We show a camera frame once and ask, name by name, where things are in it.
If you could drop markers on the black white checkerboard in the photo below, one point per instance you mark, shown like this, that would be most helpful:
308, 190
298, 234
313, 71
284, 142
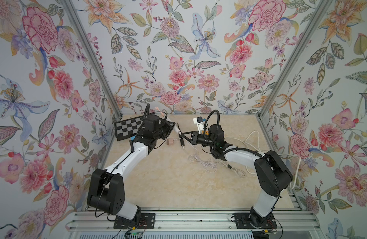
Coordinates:
126, 129

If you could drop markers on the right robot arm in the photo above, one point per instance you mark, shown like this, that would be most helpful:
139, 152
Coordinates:
272, 173

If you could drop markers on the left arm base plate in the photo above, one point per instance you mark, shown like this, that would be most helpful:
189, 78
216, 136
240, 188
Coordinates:
141, 221

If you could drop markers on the white pink electric toothbrush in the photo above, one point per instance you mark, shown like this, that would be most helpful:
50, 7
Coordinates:
175, 127

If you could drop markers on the pink USB charger block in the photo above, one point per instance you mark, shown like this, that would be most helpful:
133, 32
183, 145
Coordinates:
170, 141

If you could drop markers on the aluminium mounting rail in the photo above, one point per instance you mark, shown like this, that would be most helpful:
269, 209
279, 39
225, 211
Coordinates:
174, 220

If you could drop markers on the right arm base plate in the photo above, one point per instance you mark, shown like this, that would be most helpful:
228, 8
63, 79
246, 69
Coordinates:
254, 221

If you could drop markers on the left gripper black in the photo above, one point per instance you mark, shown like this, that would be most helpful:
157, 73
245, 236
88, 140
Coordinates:
168, 127

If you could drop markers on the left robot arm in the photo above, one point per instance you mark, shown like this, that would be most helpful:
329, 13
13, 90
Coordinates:
106, 191

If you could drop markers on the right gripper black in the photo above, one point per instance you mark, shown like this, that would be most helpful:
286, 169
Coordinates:
196, 137

